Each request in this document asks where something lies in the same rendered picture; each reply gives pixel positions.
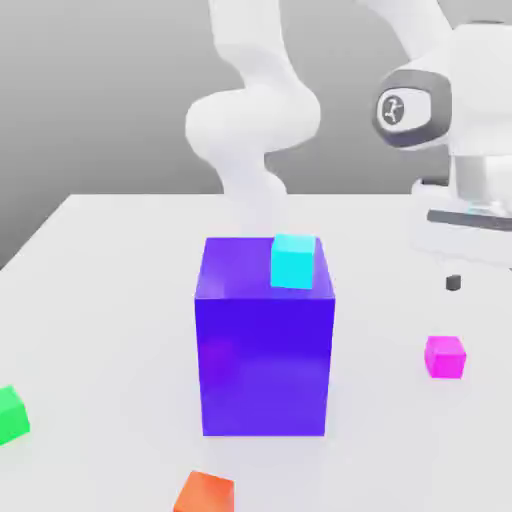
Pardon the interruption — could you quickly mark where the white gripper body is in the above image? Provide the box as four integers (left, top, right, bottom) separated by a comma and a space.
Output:
410, 190, 512, 272

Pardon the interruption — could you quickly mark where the small magenta cube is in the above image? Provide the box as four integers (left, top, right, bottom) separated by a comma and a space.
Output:
423, 335, 468, 380

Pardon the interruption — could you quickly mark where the small cyan cube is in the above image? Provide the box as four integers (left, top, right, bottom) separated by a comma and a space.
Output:
270, 233, 317, 291

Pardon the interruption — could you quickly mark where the small orange cube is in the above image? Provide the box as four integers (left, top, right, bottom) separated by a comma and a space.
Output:
172, 470, 236, 512

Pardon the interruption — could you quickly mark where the small green cube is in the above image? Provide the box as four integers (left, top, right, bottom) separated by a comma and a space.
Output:
0, 384, 32, 447

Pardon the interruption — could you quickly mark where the large purple box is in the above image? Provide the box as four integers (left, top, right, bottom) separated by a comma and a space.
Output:
194, 236, 336, 438

